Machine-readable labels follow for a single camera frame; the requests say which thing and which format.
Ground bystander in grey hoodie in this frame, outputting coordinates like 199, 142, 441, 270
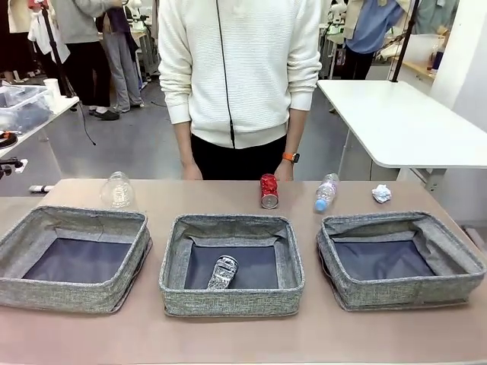
51, 0, 121, 121

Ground person's right hand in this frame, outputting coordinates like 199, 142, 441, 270
181, 161, 204, 181

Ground white workbench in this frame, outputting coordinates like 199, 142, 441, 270
0, 94, 81, 183

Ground thin black microphone cable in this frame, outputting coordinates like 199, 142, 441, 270
215, 0, 237, 149

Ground white knit sweater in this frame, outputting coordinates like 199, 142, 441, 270
158, 0, 323, 150

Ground person's right forearm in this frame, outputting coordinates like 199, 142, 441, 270
173, 120, 199, 170

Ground black tripod pole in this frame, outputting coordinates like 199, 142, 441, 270
40, 0, 73, 98

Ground person's left hand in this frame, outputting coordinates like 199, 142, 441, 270
272, 159, 296, 182

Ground black clamp white tip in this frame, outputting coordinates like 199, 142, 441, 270
0, 156, 28, 178

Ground crushed black silver can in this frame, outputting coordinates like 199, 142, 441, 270
205, 254, 240, 290

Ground clear plastic storage bin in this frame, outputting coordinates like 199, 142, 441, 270
0, 84, 54, 130

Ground bystander in blue shirt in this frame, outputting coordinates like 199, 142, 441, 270
344, 0, 406, 81

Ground black stand pole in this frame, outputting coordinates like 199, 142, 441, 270
391, 0, 419, 84

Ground crushed red soda can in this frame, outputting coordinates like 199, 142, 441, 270
259, 173, 281, 210

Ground white side table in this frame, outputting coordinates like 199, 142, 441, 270
316, 78, 487, 191

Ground white paper cup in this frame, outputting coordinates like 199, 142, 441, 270
43, 78, 60, 99

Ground clear bottle blue cap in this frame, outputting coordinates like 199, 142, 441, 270
313, 173, 340, 213

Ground black trousers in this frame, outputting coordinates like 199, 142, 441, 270
189, 132, 288, 181

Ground person's left forearm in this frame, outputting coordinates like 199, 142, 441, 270
283, 108, 307, 157

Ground bystander in grey trousers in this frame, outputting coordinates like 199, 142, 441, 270
100, 0, 145, 114

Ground white paper ball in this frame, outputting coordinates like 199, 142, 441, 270
371, 183, 393, 204

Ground grey fabric basket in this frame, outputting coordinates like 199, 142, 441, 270
0, 205, 154, 316
315, 211, 477, 313
158, 213, 306, 318

